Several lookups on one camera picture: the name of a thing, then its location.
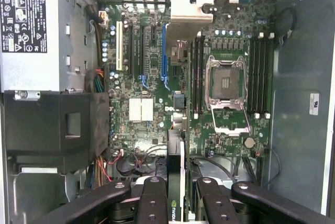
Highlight black braided power cable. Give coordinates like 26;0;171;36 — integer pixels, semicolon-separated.
87;4;105;65

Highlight green motherboard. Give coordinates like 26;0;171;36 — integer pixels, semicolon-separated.
100;0;275;180

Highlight orange and blue wires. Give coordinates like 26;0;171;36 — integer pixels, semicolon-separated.
88;155;110;191

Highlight black open PC case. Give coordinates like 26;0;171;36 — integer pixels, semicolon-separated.
0;0;335;224

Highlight white expansion slot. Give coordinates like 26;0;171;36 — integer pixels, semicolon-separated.
116;21;124;72

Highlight coloured power wire bundle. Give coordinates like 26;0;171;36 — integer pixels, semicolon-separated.
85;68;105;93

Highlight silver chipset heatsink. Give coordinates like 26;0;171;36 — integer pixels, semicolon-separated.
128;97;154;122

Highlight silver socket cover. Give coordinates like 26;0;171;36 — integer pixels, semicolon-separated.
210;107;252;136

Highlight RAM slot white clips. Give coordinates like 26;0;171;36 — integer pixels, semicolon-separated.
253;32;264;119
193;31;203;119
264;32;275;119

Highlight silver disk bay bracket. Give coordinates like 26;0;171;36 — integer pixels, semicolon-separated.
0;166;90;224

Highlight CPU socket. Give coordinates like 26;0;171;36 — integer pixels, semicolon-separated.
205;55;249;109

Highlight grey power supply unit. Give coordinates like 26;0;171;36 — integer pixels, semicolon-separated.
0;0;105;93

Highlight white power connector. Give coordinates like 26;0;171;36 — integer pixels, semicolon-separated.
98;10;109;27

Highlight black drive bay cage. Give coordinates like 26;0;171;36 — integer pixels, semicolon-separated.
4;90;110;172

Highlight thin black sensor wire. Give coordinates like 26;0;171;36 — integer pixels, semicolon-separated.
278;8;298;43

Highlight RAM slot black clips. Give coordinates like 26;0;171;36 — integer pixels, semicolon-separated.
189;37;197;115
248;34;259;117
199;35;207;115
259;34;270;117

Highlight long black expansion slot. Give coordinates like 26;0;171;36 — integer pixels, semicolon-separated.
128;24;136;77
138;24;147;77

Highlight blue expansion slot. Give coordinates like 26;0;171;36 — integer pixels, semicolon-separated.
161;23;170;80

